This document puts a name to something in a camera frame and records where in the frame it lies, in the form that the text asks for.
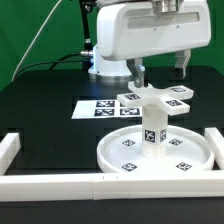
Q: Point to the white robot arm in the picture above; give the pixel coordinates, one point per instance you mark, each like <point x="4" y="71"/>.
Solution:
<point x="117" y="71"/>

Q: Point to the white fence bar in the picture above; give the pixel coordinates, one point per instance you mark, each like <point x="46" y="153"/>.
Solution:
<point x="9" y="147"/>
<point x="102" y="186"/>
<point x="216" y="142"/>

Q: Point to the white right fence bar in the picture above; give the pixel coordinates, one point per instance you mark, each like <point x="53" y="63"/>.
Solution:
<point x="216" y="142"/>

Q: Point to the white left fence bar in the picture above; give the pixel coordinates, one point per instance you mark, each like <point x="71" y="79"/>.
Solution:
<point x="9" y="147"/>

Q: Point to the white marker tag board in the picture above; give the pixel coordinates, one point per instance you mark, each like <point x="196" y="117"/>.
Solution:
<point x="89" y="109"/>

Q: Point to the white round table top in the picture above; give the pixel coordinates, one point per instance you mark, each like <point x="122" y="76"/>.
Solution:
<point x="121" y="152"/>

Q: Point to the white front fence bar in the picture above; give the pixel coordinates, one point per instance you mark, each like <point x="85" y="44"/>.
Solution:
<point x="102" y="186"/>

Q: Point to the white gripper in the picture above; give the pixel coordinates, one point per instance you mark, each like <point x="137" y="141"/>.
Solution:
<point x="132" y="30"/>

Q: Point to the white cross-shaped table base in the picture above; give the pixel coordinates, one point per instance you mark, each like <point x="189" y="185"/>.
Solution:
<point x="170" y="100"/>

